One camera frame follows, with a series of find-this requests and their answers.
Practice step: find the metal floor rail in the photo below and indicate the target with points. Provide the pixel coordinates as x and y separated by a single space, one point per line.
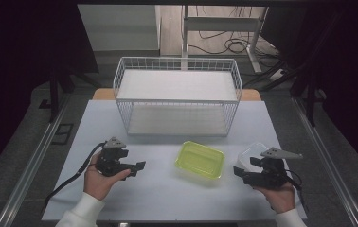
30 164
328 160

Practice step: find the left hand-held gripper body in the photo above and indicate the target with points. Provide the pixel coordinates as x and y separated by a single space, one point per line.
112 164

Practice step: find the green plastic container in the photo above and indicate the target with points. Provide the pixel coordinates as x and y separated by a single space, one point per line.
200 160

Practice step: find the person's left hand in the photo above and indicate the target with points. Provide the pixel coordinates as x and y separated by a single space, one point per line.
98 183

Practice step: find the black metal stand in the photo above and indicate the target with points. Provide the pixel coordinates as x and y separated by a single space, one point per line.
54 94
309 88

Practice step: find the white translucent plastic container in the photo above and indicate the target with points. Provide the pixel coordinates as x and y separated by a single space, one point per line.
249 154

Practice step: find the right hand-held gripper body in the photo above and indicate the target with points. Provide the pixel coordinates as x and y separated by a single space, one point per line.
270 176

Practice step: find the person's right hand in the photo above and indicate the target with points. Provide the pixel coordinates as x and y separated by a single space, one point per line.
279 198

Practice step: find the white power strip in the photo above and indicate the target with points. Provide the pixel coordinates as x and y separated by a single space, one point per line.
277 74

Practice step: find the white metal desk frame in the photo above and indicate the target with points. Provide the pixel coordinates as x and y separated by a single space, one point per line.
221 24

